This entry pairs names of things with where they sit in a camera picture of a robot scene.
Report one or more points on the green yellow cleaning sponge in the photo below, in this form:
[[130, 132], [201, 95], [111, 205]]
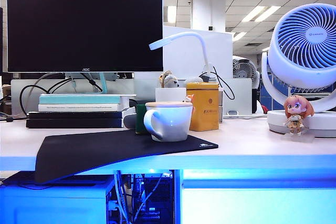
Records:
[[139, 119]]

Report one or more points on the white desk drawer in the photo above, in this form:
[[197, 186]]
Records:
[[249, 203]]

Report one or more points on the small white drawer organizer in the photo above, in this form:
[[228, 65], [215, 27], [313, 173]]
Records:
[[220, 103]]

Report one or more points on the white pen holder box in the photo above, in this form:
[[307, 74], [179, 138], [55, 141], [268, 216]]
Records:
[[170, 95]]

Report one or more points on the wooden mug lid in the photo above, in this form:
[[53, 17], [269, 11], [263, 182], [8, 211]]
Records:
[[168, 104]]

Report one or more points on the beige plush toy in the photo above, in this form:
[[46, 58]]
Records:
[[169, 81]]

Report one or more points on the small orange fox figurine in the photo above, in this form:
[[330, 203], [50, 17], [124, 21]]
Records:
[[190, 98]]

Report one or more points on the white ceramic mug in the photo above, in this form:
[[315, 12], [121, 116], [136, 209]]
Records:
[[173, 124]]

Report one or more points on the yellow tea tin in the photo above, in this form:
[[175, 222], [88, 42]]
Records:
[[207, 113]]

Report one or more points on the gray wrist rest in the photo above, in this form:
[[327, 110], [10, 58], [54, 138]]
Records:
[[129, 123]]

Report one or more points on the white gooseneck desk lamp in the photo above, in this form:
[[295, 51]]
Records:
[[173, 37]]

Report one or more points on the teal white monitor stand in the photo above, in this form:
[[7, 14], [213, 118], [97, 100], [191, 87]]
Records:
[[103, 85]]

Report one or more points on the narrow frosted white desk panel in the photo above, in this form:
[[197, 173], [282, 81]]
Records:
[[241, 95]]

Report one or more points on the black mouse pad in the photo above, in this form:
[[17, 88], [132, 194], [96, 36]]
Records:
[[105, 148]]

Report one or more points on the small white background fan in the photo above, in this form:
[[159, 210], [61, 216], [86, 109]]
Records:
[[244, 72]]

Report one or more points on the teal book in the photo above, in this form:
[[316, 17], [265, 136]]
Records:
[[78, 100]]

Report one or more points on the white book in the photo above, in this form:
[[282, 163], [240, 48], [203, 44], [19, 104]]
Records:
[[78, 107]]

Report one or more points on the thin flat black box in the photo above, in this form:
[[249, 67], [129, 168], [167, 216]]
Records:
[[76, 115]]

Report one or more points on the thick flat black box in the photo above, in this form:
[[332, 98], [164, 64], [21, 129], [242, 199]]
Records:
[[76, 123]]

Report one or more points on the black AOC monitor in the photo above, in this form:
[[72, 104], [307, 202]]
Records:
[[84, 24]]

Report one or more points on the large white desk fan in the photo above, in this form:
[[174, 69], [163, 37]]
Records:
[[288, 72]]

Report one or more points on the orange haired anime figurine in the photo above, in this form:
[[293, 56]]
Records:
[[295, 106]]

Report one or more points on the white computer tower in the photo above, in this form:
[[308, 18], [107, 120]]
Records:
[[52, 203]]

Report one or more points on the black keyboard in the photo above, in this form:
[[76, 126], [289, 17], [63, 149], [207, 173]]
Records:
[[15, 178]]

